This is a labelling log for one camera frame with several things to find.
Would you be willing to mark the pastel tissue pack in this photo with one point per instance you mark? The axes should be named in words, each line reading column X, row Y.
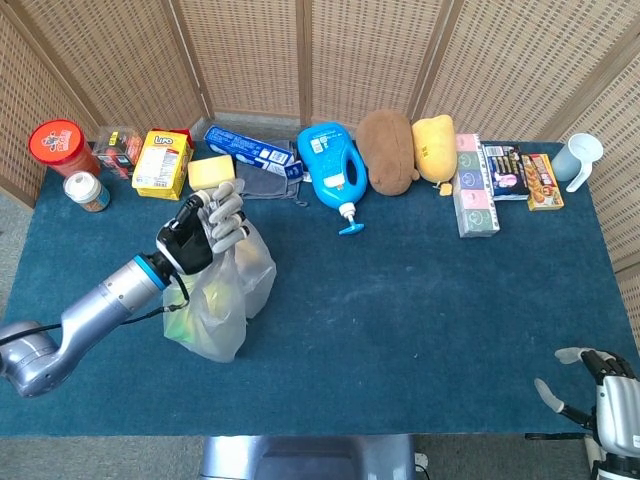
column 475, row 195

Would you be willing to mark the yellow plush toy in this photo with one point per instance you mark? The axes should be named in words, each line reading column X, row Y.
column 435, row 147

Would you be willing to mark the yellow tea box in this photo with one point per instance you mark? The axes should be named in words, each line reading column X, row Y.
column 160, row 167

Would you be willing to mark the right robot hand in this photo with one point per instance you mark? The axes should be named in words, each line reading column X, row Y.
column 620, row 410

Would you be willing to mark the blue carpet table cover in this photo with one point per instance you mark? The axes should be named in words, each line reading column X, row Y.
column 375, row 310

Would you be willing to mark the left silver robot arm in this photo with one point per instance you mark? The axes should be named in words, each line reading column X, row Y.
column 100, row 305

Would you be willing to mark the clear plastic bag with items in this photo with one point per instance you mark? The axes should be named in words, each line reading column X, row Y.
column 220, row 320

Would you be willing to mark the yellow red curry box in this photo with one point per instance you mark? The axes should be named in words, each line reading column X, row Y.
column 542, row 182

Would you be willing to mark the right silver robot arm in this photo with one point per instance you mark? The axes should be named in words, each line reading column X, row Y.
column 620, row 467

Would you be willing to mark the clear plastic box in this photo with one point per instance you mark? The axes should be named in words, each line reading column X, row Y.
column 117, row 150

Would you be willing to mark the grey cloth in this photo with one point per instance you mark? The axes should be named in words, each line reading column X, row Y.
column 270, row 185

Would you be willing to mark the blue pump detergent bottle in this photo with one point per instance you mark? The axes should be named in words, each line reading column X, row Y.
column 332, row 165

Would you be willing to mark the blue toothpaste box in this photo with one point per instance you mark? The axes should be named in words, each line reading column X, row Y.
column 245, row 145

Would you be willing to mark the pale blue measuring cup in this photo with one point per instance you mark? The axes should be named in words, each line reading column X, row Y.
column 575, row 155

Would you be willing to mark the dark snack packet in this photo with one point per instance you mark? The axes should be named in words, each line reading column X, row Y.
column 505, row 172

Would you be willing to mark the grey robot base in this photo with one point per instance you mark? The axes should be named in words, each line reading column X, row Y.
column 310, row 457

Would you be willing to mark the wicker folding screen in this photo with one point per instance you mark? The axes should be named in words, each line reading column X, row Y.
column 250, row 55

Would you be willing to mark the red lidded canister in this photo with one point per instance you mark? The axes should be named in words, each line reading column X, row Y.
column 57, row 142

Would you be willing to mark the brown capybara plush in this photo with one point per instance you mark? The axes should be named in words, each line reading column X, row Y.
column 387, row 150

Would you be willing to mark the yellow sponge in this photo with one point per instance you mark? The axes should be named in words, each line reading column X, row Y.
column 211, row 172

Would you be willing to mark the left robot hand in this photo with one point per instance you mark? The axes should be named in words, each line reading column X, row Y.
column 187, row 245

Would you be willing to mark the small white-lidded jar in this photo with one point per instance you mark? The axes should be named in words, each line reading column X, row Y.
column 85, row 192

